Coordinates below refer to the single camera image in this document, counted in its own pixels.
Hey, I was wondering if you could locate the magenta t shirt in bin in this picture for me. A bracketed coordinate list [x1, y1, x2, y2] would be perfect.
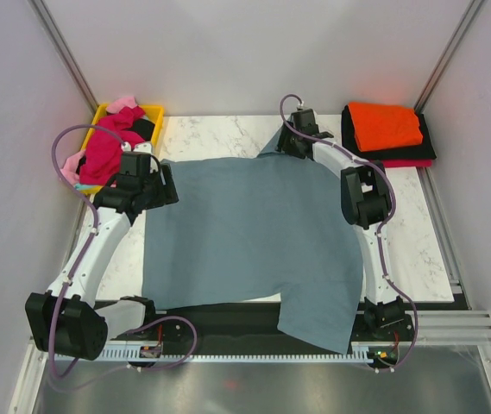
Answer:
[79, 106, 145, 185]

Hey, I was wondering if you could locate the black garment in bin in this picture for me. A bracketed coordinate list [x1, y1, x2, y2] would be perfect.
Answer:
[129, 118, 155, 141]

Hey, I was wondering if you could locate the grey-blue t shirt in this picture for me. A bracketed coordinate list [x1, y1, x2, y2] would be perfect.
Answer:
[142, 144, 363, 354]

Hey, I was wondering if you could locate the aluminium front rail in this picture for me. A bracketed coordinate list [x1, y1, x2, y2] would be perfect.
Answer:
[28, 308, 491, 346]

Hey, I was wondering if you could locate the right aluminium frame post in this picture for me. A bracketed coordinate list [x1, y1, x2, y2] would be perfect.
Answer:
[414, 0, 487, 113]

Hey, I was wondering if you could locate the folded magenta t shirt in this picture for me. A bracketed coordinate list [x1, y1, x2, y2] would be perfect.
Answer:
[378, 159, 433, 169]

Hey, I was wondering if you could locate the aluminium frame post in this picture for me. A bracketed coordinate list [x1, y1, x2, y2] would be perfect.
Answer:
[414, 0, 487, 113]
[28, 0, 99, 116]

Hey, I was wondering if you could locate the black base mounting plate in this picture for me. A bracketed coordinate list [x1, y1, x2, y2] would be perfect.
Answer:
[130, 303, 414, 356]

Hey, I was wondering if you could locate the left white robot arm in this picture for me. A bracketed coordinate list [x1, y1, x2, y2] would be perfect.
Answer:
[25, 152, 179, 361]

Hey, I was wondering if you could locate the yellow plastic bin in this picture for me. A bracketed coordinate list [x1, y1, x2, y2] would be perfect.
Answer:
[61, 98, 164, 194]

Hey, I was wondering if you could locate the folded orange t shirt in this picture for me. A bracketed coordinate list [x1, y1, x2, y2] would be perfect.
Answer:
[348, 102, 423, 152]

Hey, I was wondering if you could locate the light pink t shirt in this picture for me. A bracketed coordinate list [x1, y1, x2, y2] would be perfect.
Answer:
[61, 97, 137, 186]

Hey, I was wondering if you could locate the left aluminium frame post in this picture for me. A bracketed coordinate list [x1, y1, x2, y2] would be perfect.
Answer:
[28, 0, 99, 116]

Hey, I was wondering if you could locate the folded black t shirt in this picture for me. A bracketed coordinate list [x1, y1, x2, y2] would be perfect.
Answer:
[341, 105, 437, 161]

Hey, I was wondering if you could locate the white slotted cable duct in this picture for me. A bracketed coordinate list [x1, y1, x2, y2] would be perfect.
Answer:
[96, 342, 374, 364]

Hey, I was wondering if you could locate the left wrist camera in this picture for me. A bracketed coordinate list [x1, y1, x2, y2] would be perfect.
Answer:
[121, 141, 154, 156]

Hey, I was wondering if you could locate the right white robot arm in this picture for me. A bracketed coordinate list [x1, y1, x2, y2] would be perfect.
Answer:
[276, 107, 406, 340]

